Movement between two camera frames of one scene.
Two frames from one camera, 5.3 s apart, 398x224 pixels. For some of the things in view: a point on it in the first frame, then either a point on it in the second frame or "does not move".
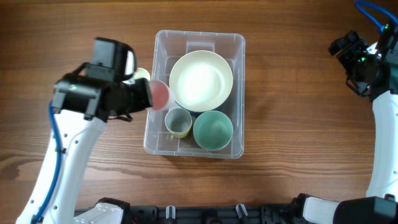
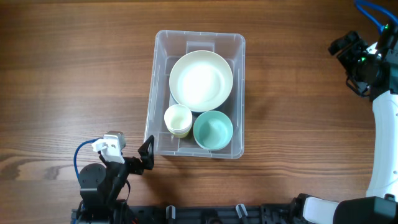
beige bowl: [201, 81] does not move
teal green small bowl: [212, 130] does not move
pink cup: [159, 94] → [179, 132]
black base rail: [244, 214] does not move
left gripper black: [143, 97] → [147, 155]
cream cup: [139, 73] → [178, 118]
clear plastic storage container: [205, 115] does not move
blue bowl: [220, 109] → [201, 99]
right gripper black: [355, 47] does not move
